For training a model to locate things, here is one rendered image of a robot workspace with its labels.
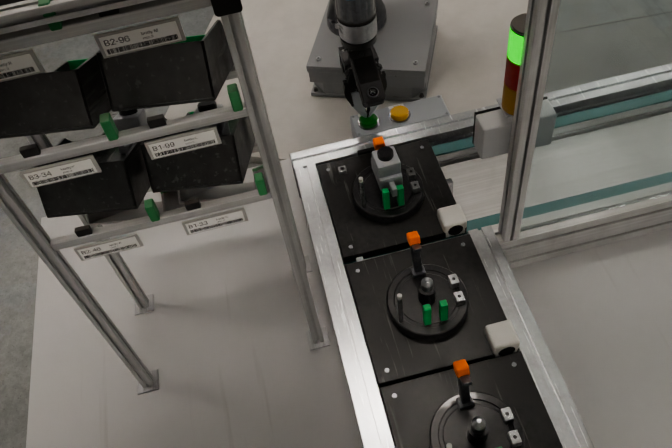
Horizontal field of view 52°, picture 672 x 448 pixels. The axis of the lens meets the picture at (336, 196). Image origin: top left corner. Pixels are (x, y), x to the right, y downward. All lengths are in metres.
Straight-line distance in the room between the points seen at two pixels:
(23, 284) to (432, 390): 1.92
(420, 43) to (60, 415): 1.12
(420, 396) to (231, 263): 0.52
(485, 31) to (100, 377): 1.25
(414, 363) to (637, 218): 0.53
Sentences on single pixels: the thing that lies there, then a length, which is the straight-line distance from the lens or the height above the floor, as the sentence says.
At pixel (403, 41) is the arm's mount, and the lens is 1.71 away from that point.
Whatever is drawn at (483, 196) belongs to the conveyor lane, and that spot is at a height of 0.92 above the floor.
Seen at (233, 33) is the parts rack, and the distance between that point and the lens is 0.77.
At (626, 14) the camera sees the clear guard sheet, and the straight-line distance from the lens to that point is 1.04.
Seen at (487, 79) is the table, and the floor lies 0.86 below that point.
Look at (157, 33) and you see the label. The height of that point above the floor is 1.60.
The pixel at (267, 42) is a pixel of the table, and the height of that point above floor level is 0.86.
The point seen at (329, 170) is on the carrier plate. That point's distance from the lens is 1.41.
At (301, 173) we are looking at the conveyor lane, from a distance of 1.43.
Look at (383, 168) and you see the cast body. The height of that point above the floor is 1.08.
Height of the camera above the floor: 2.03
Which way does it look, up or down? 51 degrees down
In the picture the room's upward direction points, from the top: 10 degrees counter-clockwise
